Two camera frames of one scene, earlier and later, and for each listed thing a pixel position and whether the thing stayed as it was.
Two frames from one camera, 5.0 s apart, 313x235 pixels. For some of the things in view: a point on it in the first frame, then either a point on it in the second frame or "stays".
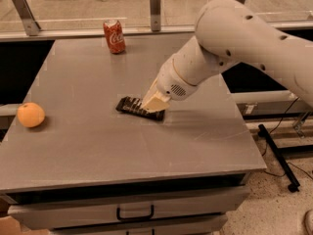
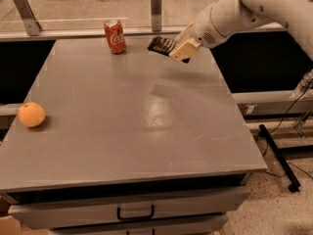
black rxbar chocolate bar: (133, 106) -> (163, 46)
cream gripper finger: (156, 102) -> (185, 51)
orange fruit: (30, 115) stays
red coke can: (114, 36) stays
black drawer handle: (135, 217) stays
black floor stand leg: (295, 186) stays
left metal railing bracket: (29, 23) stays
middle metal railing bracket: (156, 9) stays
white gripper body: (171, 80) -> (202, 29)
